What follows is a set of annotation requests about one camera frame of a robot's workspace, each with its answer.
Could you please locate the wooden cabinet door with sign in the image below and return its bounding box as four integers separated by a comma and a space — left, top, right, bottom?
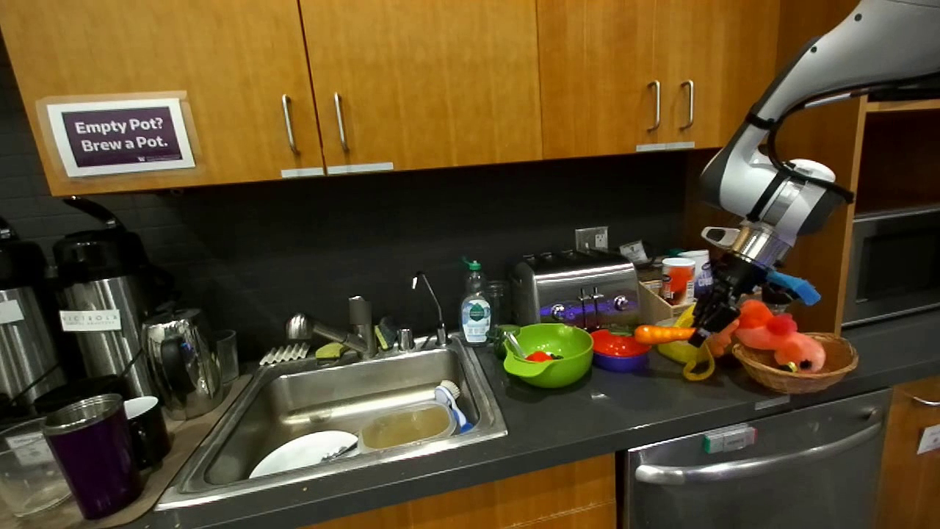
0, 0, 325, 197

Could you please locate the brown drying mat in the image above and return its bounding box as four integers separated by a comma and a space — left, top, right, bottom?
0, 368, 259, 529

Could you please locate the black mug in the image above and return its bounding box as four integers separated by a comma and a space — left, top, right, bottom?
119, 393, 173, 466

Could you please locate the stainless steel sink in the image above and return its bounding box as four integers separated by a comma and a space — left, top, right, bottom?
156, 334, 511, 512

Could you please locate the clear plastic container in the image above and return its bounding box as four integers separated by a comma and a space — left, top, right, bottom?
0, 421, 72, 519

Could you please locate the clear drinking glass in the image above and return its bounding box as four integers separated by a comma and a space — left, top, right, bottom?
209, 325, 244, 391

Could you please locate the purple steel tumbler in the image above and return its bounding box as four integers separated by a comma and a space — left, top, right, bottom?
40, 391, 143, 519

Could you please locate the wooden appliance shelf unit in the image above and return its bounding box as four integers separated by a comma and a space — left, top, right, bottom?
683, 0, 940, 334

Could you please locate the white dish brush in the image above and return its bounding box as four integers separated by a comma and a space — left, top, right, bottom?
259, 341, 311, 371

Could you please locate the stainless steel dishwasher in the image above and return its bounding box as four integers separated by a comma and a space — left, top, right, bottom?
620, 387, 892, 529

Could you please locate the wall power outlet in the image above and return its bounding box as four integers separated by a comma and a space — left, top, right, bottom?
571, 224, 610, 255

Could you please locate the labelled wooden base cabinet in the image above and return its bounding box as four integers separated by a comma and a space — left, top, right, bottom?
875, 377, 940, 529

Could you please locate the purple brew pot sign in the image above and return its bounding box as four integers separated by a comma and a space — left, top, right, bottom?
37, 90, 200, 181

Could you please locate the white canister red label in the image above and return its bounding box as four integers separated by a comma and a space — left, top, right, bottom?
657, 255, 699, 305

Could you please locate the wicker basket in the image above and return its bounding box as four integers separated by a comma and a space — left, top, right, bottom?
727, 330, 861, 396

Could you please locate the stainless steel toaster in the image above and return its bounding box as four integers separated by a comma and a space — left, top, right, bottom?
511, 250, 643, 333

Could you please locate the clear dish soap bottle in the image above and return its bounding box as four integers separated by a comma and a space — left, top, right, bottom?
458, 258, 497, 347

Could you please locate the wooden condiment tray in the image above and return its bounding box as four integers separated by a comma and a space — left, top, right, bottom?
638, 267, 708, 334

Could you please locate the shiny steel carafe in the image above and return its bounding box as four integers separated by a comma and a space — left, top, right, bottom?
141, 305, 223, 415

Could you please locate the stainless steel oven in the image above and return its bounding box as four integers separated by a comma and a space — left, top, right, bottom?
842, 211, 940, 330

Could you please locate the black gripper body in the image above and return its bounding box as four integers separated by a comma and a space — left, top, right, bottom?
695, 250, 776, 317

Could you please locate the white blue bottle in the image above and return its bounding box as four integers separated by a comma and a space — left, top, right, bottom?
430, 380, 475, 436

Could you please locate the steel cabinet door handle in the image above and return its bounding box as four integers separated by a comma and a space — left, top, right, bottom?
643, 77, 667, 134
279, 90, 298, 155
677, 77, 699, 133
329, 87, 351, 153

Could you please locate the white plate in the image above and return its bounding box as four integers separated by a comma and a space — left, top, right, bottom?
247, 427, 364, 481

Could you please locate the chrome gooseneck faucet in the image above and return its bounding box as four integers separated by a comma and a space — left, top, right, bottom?
408, 271, 451, 352

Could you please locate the red bowl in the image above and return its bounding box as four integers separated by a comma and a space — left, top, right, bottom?
589, 330, 655, 377

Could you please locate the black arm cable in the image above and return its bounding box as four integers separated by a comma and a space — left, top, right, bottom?
746, 115, 858, 211

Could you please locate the orange toy carrot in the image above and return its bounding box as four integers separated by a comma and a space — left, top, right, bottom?
630, 322, 699, 347

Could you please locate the chrome faucet handle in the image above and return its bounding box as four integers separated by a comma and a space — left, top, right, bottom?
345, 290, 375, 358

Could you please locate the green plastic bowl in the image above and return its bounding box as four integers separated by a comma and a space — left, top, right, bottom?
498, 319, 598, 391

